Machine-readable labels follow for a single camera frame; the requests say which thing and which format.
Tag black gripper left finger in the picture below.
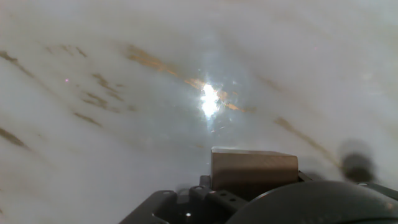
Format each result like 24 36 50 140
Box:
118 175 248 224

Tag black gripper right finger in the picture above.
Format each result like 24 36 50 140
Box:
297 170 398 202

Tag large wooden cube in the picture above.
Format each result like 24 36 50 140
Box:
210 147 300 200

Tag marble pattern board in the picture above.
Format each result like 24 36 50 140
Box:
0 0 398 224

